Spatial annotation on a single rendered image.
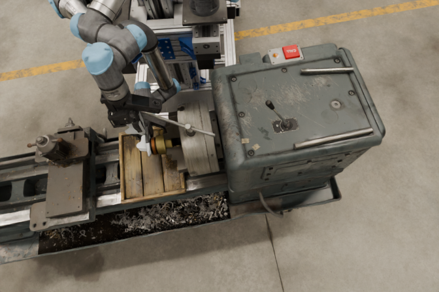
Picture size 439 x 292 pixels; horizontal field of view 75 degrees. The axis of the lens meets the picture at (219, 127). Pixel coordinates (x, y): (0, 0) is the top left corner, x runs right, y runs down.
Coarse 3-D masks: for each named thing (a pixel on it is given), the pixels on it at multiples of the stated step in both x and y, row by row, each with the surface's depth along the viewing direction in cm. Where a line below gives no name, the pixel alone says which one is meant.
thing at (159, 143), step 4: (156, 136) 122; (160, 136) 122; (152, 140) 121; (156, 140) 120; (160, 140) 120; (164, 140) 120; (168, 140) 121; (172, 140) 127; (152, 144) 120; (156, 144) 120; (160, 144) 120; (164, 144) 119; (168, 144) 121; (172, 144) 127; (152, 148) 120; (156, 148) 121; (160, 148) 120; (164, 148) 120; (152, 152) 121; (156, 152) 121; (160, 152) 121; (164, 152) 122
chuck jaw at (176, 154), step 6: (168, 150) 120; (174, 150) 120; (180, 150) 120; (168, 156) 121; (174, 156) 119; (180, 156) 119; (174, 162) 120; (180, 162) 117; (180, 168) 116; (186, 168) 116
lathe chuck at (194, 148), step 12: (192, 108) 114; (180, 120) 111; (192, 120) 110; (180, 132) 109; (192, 144) 109; (204, 144) 109; (192, 156) 110; (204, 156) 110; (192, 168) 113; (204, 168) 114
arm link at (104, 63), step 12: (96, 48) 73; (108, 48) 73; (84, 60) 72; (96, 60) 71; (108, 60) 73; (120, 60) 77; (96, 72) 73; (108, 72) 74; (120, 72) 79; (108, 84) 77; (120, 84) 79
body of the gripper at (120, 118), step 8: (128, 96) 84; (112, 104) 84; (120, 104) 87; (112, 112) 88; (120, 112) 88; (128, 112) 89; (136, 112) 91; (112, 120) 90; (120, 120) 90; (128, 120) 90; (136, 120) 90
